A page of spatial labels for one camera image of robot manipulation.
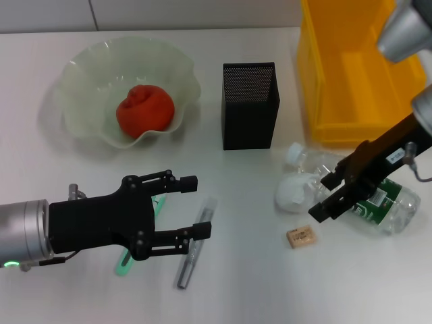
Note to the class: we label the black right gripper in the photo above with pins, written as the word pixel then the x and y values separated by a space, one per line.
pixel 371 165

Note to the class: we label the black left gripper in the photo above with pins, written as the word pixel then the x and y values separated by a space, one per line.
pixel 94 222

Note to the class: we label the white paper ball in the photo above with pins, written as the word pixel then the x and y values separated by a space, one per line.
pixel 290 195

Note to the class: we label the clear plastic water bottle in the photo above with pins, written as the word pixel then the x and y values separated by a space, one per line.
pixel 398 209

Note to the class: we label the orange fruit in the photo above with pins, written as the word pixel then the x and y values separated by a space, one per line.
pixel 145 111

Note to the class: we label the tan eraser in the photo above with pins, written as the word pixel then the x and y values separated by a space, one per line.
pixel 301 238

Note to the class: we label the grey pen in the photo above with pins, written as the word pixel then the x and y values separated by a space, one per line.
pixel 192 260

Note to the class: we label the green utility knife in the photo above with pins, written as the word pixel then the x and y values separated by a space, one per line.
pixel 122 266

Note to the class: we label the black mesh pen holder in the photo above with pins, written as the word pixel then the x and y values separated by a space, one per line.
pixel 249 121

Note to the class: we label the pale green glass fruit plate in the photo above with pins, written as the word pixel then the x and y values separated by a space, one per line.
pixel 91 77

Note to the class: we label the yellow plastic bin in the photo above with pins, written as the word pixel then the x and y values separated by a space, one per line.
pixel 337 84

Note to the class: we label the left gripper metal connector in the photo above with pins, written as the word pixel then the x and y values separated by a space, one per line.
pixel 74 190

